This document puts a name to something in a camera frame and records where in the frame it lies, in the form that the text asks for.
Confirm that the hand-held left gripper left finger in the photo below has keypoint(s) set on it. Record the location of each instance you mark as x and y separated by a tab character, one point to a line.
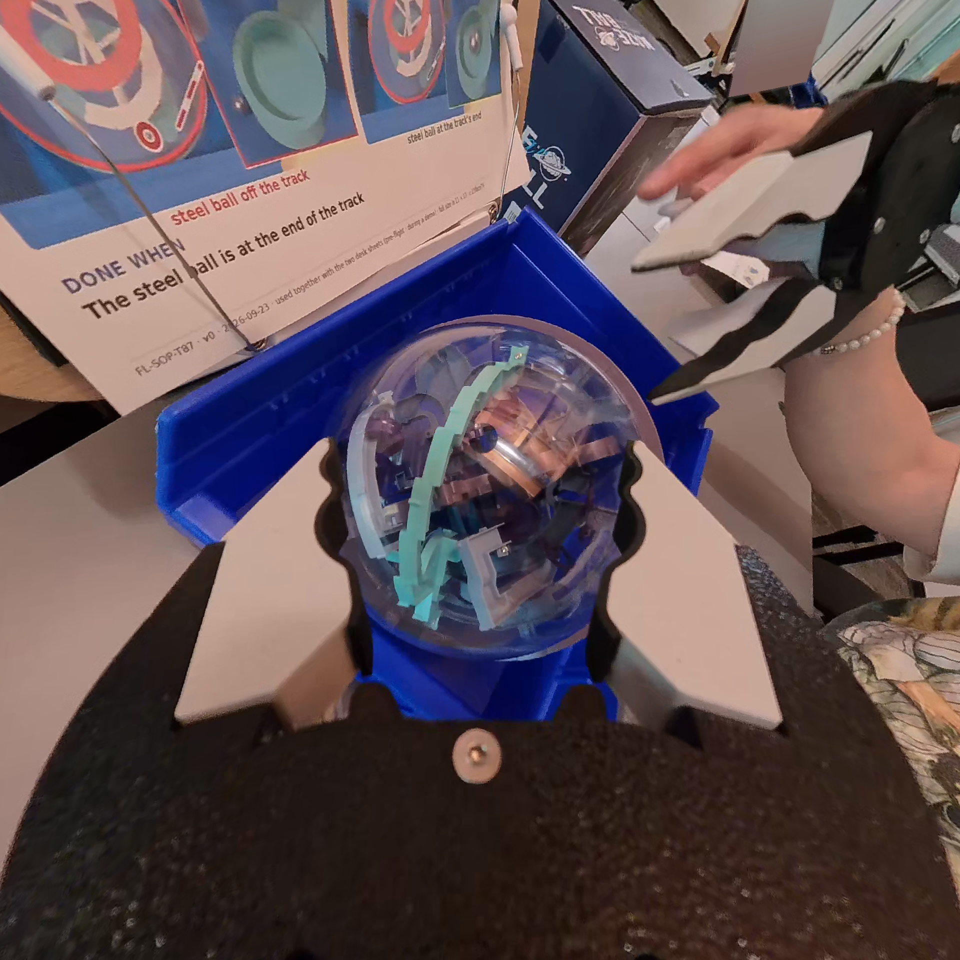
277	600

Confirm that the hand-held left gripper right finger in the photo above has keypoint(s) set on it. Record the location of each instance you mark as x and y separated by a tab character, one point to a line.
675	600

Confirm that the person's right hand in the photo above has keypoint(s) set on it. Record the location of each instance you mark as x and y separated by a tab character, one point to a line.
735	142

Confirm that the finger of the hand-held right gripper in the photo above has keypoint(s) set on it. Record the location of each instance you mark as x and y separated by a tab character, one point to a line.
787	330
750	202

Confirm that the person's right forearm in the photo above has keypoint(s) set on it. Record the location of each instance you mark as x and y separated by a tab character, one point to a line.
855	435

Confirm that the clear maze ball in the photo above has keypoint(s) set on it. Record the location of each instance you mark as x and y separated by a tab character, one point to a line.
480	487

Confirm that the dark blue toy box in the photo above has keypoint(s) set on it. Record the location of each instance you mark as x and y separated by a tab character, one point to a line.
592	112

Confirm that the blue plastic bin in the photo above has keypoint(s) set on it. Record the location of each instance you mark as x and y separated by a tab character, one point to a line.
247	435

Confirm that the illustrated instruction sheet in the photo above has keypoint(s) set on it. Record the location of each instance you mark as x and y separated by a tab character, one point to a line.
300	247

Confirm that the patterned green garment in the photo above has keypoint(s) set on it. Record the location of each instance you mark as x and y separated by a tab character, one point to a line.
915	675

